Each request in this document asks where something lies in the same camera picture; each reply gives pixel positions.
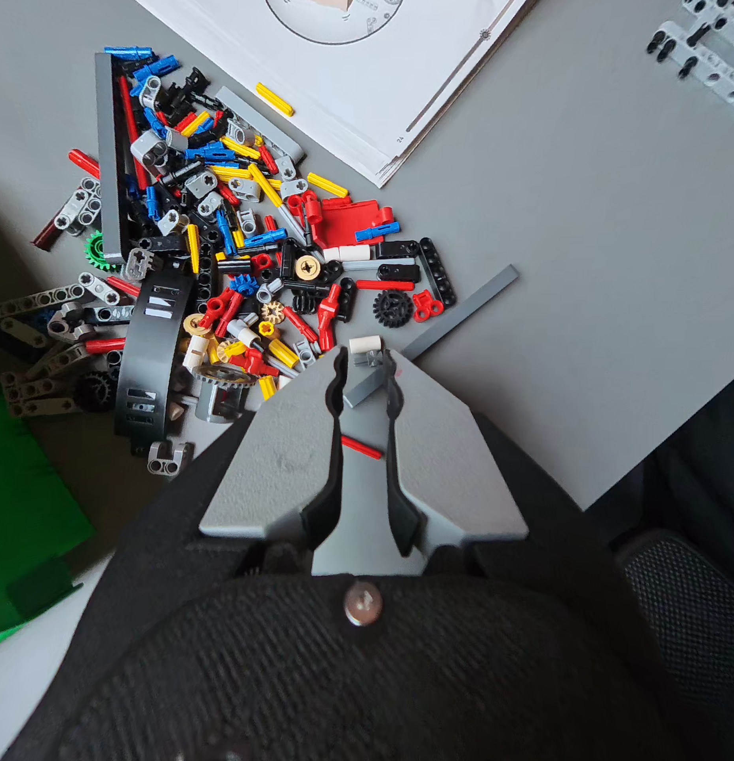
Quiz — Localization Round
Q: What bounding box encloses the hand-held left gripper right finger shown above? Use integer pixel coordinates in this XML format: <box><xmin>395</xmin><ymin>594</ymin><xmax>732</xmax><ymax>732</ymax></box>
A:
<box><xmin>383</xmin><ymin>350</ymin><xmax>529</xmax><ymax>558</ymax></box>

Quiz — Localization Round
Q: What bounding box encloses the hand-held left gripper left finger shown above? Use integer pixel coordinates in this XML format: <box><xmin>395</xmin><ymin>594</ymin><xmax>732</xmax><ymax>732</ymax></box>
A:
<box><xmin>198</xmin><ymin>346</ymin><xmax>349</xmax><ymax>554</ymax></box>

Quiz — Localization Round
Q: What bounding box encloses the long dark grey lego tile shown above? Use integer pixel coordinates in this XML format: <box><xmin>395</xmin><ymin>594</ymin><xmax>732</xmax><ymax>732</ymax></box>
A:
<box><xmin>342</xmin><ymin>264</ymin><xmax>520</xmax><ymax>409</ymax></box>

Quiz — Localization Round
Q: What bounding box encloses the black curved lego panel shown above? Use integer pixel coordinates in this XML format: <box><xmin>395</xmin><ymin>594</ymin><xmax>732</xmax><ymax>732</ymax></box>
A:
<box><xmin>114</xmin><ymin>258</ymin><xmax>196</xmax><ymax>455</ymax></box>

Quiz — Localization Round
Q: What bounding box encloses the black lego gear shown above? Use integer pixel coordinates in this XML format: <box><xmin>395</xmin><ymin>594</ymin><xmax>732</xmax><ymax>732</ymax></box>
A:
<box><xmin>373</xmin><ymin>289</ymin><xmax>410</xmax><ymax>328</ymax></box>

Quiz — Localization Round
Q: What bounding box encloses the red lego panel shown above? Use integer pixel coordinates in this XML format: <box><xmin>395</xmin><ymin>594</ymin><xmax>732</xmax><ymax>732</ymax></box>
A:
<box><xmin>301</xmin><ymin>191</ymin><xmax>394</xmax><ymax>247</ymax></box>

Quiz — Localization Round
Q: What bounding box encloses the pile of mixed lego pieces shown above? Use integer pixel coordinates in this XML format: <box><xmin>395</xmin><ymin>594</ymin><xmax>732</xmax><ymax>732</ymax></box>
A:
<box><xmin>0</xmin><ymin>44</ymin><xmax>459</xmax><ymax>476</ymax></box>

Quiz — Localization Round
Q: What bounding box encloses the long light grey lego beam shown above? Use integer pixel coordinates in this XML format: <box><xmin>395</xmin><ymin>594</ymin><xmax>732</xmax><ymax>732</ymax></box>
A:
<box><xmin>215</xmin><ymin>86</ymin><xmax>304</xmax><ymax>161</ymax></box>

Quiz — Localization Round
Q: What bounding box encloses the yellow lego axle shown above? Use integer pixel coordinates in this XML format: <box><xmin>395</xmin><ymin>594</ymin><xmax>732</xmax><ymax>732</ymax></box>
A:
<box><xmin>255</xmin><ymin>82</ymin><xmax>295</xmax><ymax>116</ymax></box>

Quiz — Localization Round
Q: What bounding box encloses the light grey lego beam assembly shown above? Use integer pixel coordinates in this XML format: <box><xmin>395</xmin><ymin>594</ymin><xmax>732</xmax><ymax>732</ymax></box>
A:
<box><xmin>645</xmin><ymin>0</ymin><xmax>734</xmax><ymax>107</ymax></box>

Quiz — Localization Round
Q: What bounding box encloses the green plastic box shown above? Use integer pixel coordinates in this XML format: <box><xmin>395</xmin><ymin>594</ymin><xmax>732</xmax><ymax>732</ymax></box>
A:
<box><xmin>0</xmin><ymin>365</ymin><xmax>95</xmax><ymax>652</ymax></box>

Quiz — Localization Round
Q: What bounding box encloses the black mesh chair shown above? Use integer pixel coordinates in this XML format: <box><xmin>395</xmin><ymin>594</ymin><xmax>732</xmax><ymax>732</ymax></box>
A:
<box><xmin>616</xmin><ymin>529</ymin><xmax>734</xmax><ymax>761</ymax></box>

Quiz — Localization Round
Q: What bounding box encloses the white instruction booklet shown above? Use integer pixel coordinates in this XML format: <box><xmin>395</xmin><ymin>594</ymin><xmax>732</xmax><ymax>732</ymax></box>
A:
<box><xmin>135</xmin><ymin>0</ymin><xmax>531</xmax><ymax>189</ymax></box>

